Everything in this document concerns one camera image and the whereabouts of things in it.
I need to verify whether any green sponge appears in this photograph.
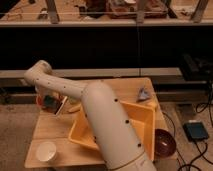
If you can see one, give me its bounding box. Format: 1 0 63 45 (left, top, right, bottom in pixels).
43 95 58 108

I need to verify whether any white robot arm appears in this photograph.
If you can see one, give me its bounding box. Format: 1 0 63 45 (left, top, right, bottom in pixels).
24 60 157 171

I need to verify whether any orange red bowl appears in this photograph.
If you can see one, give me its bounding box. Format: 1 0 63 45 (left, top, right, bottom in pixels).
36 95 61 114

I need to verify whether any dark red bowl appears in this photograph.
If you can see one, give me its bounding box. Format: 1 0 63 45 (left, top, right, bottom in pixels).
155 129 176 158

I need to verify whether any yellow banana piece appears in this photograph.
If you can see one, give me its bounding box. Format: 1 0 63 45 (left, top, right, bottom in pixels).
68 104 81 113

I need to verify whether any crumpled blue grey cloth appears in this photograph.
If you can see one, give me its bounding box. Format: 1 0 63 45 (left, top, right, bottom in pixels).
137 87 151 102

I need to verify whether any yellow plastic tray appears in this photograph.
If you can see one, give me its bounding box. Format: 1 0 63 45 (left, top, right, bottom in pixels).
68 101 155 160

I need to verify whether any white paper cup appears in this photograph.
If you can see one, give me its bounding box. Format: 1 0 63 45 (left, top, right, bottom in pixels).
36 141 57 163

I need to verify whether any black box on shelf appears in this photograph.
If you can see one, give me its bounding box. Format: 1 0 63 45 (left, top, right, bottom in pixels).
179 54 213 81

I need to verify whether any white black handled brush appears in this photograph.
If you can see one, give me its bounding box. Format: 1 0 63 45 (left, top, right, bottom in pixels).
55 96 68 116

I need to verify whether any black pedal cable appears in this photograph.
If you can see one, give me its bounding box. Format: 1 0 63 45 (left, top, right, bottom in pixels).
162 109 213 171

